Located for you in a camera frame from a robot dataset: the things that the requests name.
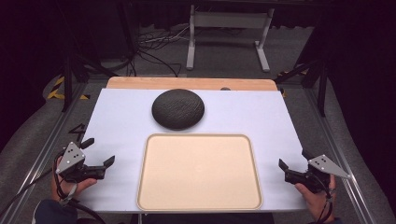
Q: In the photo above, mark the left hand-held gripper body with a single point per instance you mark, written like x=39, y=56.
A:
x=71, y=158

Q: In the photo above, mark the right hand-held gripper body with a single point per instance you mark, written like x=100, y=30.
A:
x=327, y=165

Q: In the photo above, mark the person's left hand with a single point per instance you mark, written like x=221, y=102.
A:
x=74, y=187

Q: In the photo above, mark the person's right hand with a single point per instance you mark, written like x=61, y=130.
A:
x=317, y=203

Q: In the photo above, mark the white table cover sheet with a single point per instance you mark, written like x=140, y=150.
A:
x=124, y=118

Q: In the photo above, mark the yellow black floor tape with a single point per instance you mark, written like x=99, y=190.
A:
x=291, y=72
x=57, y=90

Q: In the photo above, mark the black metal stand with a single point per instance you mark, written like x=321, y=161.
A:
x=67, y=81
x=322, y=84

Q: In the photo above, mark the beige rectangular tray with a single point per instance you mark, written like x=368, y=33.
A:
x=199, y=172

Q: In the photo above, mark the black round textured plate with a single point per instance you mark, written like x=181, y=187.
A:
x=178, y=109

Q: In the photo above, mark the white metal stand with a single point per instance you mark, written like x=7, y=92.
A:
x=230, y=20

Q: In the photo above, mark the black triangular bracket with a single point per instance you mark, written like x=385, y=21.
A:
x=79, y=129

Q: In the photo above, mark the aluminium frame rail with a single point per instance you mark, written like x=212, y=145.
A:
x=43, y=149
x=339, y=149

